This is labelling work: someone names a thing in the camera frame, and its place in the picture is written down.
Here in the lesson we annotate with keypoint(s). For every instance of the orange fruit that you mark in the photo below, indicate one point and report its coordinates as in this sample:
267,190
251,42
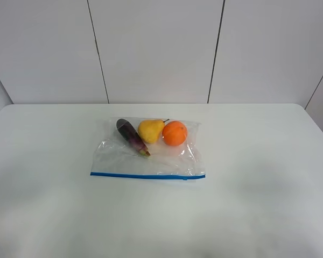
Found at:
174,133

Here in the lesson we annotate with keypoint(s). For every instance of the purple eggplant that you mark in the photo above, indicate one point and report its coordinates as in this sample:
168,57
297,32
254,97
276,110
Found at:
128,132

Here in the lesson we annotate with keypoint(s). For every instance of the yellow pear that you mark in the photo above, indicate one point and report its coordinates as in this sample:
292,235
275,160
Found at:
150,130

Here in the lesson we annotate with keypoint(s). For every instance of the clear zip bag blue seal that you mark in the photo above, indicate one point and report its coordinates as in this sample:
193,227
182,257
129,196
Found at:
114,157

